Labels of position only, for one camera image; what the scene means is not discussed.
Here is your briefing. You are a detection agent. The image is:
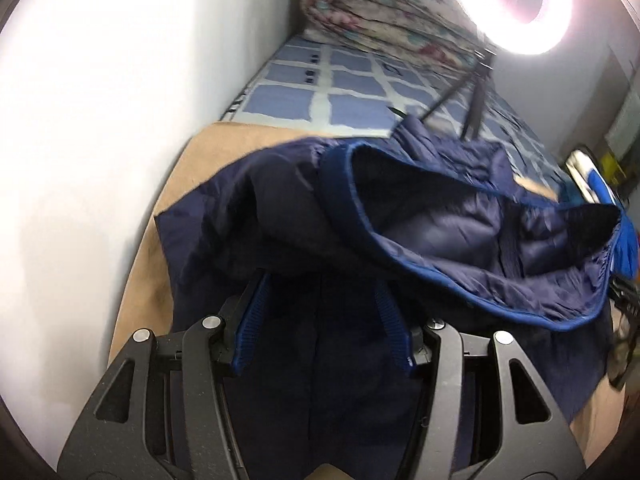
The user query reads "navy puffer jacket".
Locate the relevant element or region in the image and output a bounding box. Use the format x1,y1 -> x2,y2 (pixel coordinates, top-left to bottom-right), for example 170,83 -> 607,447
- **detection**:
154,115 -> 626,480

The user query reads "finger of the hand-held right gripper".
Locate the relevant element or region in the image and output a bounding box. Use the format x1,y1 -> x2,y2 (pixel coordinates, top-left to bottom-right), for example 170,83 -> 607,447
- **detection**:
606,207 -> 640,286

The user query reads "black tripod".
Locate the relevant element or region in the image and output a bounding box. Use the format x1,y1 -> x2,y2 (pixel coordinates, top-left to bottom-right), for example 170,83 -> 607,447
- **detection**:
390,32 -> 501,141

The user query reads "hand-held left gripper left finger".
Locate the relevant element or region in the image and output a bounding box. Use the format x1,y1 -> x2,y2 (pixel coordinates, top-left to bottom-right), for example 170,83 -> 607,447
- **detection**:
56,275 -> 273,480

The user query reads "blue checked bedsheet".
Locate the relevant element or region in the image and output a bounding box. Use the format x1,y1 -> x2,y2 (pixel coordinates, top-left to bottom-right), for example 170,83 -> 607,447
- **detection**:
227,35 -> 573,186

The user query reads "folded floral quilt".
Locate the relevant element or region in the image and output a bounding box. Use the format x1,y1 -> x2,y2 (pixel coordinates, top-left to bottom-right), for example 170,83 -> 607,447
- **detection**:
300,0 -> 493,68

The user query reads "tan blanket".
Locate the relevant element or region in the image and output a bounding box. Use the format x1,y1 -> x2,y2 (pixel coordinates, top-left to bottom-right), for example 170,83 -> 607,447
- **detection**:
107,122 -> 626,480

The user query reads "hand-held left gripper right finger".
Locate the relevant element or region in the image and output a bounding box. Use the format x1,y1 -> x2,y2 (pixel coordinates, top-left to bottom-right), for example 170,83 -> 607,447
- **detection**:
372,280 -> 586,480

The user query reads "ring light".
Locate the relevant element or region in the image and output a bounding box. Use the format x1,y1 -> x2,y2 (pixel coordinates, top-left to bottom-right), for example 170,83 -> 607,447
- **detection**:
442,0 -> 573,56

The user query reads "bright blue jacket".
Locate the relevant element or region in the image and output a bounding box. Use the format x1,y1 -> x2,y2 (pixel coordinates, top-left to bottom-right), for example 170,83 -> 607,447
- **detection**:
562,145 -> 626,208

